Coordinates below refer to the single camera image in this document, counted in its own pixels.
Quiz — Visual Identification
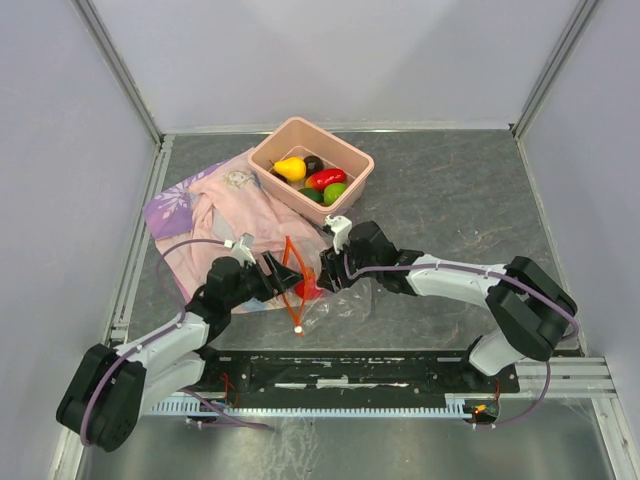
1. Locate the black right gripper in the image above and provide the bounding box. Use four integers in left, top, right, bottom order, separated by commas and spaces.
316, 235, 379, 294

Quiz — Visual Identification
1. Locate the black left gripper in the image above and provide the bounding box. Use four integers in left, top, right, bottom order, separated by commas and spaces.
226, 250, 305, 309

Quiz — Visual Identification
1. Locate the red fake tomato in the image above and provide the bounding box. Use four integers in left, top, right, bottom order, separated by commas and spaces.
294, 279, 324, 301

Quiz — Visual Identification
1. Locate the clear zip top bag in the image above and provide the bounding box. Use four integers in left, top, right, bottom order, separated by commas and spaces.
279, 227, 374, 337

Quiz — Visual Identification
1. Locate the dark green fake vegetable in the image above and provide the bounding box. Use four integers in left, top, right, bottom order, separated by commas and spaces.
299, 188, 324, 204

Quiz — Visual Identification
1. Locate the green fake apple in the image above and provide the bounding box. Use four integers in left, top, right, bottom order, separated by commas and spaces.
323, 182, 347, 206

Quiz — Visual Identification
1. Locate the red fake pepper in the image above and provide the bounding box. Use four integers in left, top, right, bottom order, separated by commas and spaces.
305, 168, 347, 192

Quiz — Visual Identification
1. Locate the yellow fake pear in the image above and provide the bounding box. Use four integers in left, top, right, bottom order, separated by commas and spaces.
272, 156, 307, 182

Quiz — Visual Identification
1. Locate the dark purple fake eggplant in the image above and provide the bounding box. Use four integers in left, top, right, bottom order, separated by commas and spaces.
303, 155, 325, 177

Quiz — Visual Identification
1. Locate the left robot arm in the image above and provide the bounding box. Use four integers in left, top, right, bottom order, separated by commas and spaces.
55, 252, 304, 452

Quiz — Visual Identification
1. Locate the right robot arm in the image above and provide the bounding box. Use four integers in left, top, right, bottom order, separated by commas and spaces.
317, 216, 579, 391

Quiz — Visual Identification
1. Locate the pink purple printed cloth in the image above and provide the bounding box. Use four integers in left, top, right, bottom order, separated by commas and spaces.
143, 152, 326, 301

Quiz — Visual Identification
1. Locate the pink plastic tub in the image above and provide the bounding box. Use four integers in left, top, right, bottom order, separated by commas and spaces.
248, 117, 374, 225

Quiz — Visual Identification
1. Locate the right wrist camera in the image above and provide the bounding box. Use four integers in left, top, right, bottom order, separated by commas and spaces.
323, 215, 353, 253

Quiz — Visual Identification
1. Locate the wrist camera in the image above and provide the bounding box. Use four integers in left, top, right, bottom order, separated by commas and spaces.
323, 215, 353, 253
231, 233, 256, 266

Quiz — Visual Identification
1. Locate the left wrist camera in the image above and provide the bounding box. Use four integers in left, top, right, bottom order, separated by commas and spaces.
231, 233, 256, 266

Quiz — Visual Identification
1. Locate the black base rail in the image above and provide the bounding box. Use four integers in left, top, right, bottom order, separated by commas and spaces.
190, 347, 520, 403

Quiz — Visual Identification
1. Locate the light blue cable duct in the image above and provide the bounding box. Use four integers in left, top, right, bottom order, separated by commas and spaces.
150, 389, 489, 419

